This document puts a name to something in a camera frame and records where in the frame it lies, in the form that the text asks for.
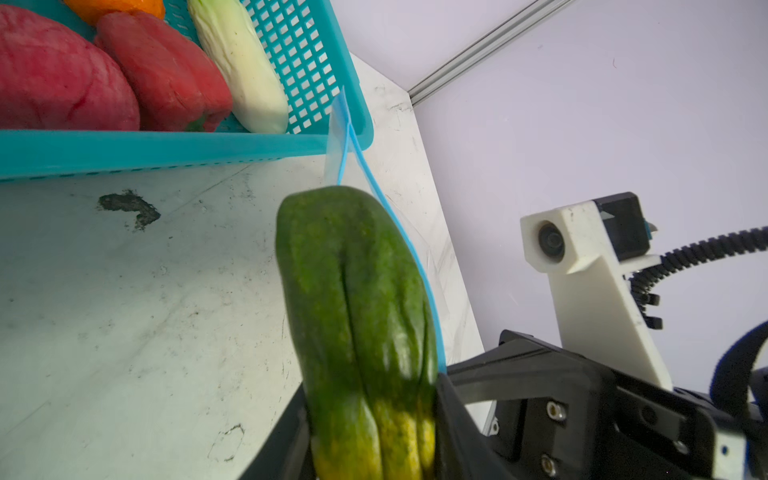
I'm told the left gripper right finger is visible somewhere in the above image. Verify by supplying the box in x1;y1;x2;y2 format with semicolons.
435;373;513;480

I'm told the red bell pepper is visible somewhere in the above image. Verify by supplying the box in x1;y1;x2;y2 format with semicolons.
94;11;233;132

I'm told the green yellow papaya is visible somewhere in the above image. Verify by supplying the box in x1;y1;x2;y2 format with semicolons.
276;186;438;479

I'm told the orange tangerine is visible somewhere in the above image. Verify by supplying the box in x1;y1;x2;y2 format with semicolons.
63;0;166;26

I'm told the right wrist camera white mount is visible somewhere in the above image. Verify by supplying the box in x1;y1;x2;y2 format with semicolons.
520;192;673;391

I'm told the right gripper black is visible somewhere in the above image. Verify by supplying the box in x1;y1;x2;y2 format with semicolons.
447;330;767;479

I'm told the teal plastic basket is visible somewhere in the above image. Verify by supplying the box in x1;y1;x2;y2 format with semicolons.
1;0;374;182

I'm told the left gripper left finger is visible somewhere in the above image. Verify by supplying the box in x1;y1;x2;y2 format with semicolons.
239;384;315;480

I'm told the pink red dragon fruit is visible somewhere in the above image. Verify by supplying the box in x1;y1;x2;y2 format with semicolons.
1;5;140;131

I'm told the clear zip bag blue zipper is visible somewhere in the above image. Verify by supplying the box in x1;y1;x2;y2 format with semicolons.
323;89;449;373

